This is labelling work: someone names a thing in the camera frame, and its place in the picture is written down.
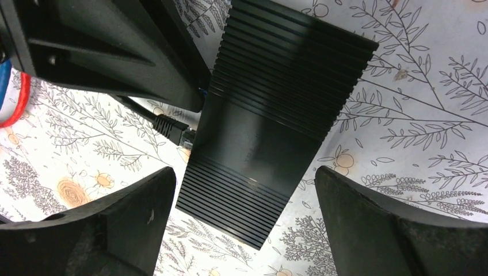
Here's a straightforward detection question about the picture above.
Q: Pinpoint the black ethernet cable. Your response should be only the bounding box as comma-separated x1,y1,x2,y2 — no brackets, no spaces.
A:
110,94,197,150

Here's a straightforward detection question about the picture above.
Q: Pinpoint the red ethernet cable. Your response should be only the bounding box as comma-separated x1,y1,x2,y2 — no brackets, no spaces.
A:
0,72,32,129

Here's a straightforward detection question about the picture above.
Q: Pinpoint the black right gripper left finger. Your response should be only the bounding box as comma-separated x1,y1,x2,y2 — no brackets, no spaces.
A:
1,167,176,275

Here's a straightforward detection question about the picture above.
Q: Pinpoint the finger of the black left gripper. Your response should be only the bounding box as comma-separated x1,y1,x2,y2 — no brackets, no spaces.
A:
1,0,211,112

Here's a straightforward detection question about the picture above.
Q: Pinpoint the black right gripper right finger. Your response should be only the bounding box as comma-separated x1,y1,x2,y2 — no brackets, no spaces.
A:
315,166,487,275

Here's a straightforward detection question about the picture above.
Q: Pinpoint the floral patterned table mat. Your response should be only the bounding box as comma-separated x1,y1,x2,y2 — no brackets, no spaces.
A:
1,1,487,275

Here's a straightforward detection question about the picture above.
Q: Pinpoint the black ribbed network switch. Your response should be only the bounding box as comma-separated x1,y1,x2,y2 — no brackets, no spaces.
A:
176,1,379,250

